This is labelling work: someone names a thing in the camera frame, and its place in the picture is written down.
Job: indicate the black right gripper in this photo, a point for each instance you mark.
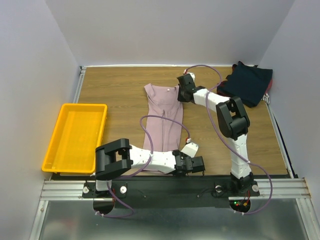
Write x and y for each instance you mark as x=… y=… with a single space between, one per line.
x=185 y=80

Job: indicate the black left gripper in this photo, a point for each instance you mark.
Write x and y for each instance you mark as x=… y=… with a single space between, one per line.
x=186 y=156

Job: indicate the pink ribbed tank top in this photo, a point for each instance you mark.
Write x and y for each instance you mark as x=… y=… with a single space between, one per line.
x=165 y=113

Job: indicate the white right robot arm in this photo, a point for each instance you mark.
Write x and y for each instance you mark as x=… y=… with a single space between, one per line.
x=233 y=124

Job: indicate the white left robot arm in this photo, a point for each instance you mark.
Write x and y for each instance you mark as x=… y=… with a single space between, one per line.
x=117 y=157

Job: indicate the folded navy tank top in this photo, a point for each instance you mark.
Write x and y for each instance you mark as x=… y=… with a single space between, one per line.
x=250 y=85

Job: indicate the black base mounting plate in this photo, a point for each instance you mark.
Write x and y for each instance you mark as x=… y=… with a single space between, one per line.
x=195 y=191

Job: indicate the striped folded garment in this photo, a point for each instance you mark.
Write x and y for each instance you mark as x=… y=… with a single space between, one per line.
x=266 y=98

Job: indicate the yellow plastic bin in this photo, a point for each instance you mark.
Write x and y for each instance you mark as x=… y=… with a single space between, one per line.
x=77 y=133

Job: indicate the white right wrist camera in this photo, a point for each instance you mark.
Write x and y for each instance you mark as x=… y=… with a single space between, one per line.
x=191 y=74

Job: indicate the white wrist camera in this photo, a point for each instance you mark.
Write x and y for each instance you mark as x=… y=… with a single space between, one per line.
x=191 y=74
x=190 y=148

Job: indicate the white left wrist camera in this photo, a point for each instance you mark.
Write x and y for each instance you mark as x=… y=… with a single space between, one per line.
x=190 y=148

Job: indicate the aluminium frame rail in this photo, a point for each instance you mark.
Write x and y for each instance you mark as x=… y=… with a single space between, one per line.
x=63 y=190

